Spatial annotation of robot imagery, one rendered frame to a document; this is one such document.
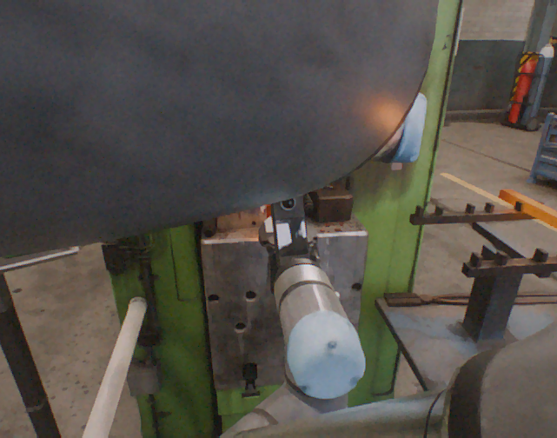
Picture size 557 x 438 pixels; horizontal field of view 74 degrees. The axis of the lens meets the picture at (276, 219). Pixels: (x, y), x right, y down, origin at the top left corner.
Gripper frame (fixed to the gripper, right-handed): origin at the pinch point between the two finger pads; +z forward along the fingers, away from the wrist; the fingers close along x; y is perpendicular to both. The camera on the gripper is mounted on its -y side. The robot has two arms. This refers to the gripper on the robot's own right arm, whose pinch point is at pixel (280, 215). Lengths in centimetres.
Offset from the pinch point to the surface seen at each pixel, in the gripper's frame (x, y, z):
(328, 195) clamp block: 13.9, 3.8, 18.2
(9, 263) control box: -46.1, 4.7, -1.9
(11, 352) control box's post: -58, 32, 8
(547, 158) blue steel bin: 312, 72, 269
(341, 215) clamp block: 17.0, 8.5, 17.3
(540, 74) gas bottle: 509, 6, 532
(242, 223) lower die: -6.5, 9.0, 17.4
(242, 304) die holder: -7.8, 27.3, 11.7
